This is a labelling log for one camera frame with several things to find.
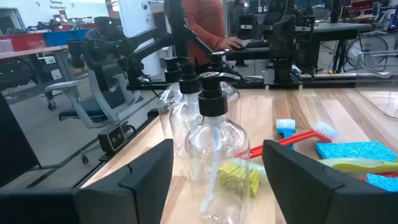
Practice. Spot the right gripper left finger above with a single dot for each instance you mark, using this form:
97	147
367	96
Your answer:
140	193

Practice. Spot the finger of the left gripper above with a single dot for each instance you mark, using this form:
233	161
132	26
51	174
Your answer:
306	29
247	28

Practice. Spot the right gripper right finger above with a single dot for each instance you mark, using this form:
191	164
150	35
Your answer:
298	193

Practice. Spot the clear pump bottle black top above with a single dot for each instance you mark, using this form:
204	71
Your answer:
189	82
213	102
217	60
172	74

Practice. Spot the blue brush white bristles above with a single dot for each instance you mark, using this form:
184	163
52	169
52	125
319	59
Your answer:
287	133

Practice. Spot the green brush yellow bristles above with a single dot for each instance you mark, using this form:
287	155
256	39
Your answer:
357	166

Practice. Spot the blue sponge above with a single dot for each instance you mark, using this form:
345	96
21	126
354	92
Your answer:
356	151
384	183

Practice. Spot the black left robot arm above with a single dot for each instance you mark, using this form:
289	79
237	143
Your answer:
283	62

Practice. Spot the person's hand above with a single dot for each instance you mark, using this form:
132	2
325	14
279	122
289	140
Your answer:
233	43

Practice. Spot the black desk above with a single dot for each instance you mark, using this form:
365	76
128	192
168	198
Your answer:
335	29

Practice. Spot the person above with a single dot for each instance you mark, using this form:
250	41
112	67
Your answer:
202	28

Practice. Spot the round floor fan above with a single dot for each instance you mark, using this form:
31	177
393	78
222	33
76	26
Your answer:
367	53

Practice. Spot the clear plastic bin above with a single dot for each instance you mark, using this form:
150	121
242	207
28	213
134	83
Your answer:
379	93

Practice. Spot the white cabinet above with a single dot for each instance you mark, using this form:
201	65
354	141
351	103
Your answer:
136	18

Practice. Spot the grey office chair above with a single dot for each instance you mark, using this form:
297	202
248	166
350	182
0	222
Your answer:
62	85

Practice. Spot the blue crate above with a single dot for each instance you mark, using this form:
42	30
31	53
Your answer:
62	37

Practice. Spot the wooden workbench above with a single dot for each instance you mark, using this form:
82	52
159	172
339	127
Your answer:
31	51

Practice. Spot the red crate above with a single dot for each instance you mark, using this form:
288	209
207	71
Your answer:
25	42

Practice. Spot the small black table camera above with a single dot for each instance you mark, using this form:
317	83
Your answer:
112	138

